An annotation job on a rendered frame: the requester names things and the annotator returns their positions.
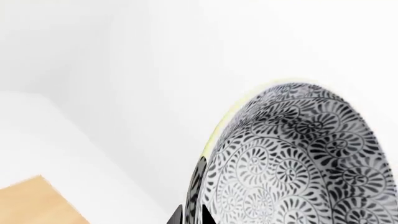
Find black white spiral patterned bowl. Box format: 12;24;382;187
183;80;398;224

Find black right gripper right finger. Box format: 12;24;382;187
201;203;217;224

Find light wooden cabinet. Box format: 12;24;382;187
0;174;91;224

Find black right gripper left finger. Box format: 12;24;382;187
166;203;184;224

